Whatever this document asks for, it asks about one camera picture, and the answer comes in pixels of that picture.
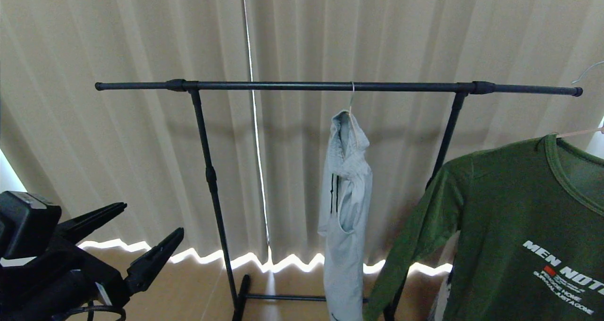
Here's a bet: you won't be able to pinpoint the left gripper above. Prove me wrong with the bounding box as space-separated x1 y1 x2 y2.
0 202 185 321

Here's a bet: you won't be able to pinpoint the pale grey shorts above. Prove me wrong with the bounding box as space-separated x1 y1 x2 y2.
318 110 373 321

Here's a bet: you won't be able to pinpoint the pink clothes hanger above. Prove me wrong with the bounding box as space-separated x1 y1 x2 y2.
557 61 604 140
348 81 360 148

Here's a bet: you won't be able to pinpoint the green garment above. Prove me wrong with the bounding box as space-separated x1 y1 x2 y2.
363 134 604 321

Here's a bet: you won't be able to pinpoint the black clothes rack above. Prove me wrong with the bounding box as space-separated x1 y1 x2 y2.
94 79 584 321

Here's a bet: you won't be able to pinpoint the white laundry basket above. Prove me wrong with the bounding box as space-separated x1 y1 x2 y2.
427 264 454 321

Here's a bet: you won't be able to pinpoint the beige curtain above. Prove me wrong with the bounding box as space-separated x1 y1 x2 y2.
0 0 604 277

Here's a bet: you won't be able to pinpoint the black cable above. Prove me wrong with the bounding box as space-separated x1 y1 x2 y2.
52 302 127 321

